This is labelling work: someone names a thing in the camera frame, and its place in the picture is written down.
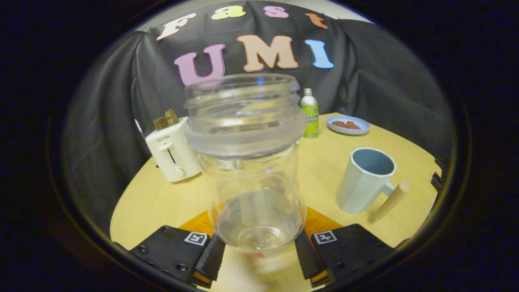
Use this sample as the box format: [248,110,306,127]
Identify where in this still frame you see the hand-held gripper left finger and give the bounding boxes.
[130,209,226,289]

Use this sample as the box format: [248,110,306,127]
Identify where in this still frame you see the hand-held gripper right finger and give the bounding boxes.
[294,207,396,288]

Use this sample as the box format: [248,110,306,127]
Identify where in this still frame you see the pale blue cup wooden handle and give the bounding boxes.
[336,148,411,222]

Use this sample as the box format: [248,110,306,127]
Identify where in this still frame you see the clear plastic juice bottle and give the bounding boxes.
[183,74,307,258]

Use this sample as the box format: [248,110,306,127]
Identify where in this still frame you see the green label soda bottle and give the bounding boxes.
[300,88,320,139]

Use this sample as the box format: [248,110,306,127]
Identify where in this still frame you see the light wooden table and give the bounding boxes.
[109,113,442,292]

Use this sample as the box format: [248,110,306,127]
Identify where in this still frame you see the white toaster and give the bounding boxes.
[145,116,202,183]

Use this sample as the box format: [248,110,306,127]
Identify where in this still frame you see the blue plate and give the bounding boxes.
[326,116,371,135]

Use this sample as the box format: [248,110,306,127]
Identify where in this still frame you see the black backdrop cloth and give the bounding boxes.
[63,0,455,236]

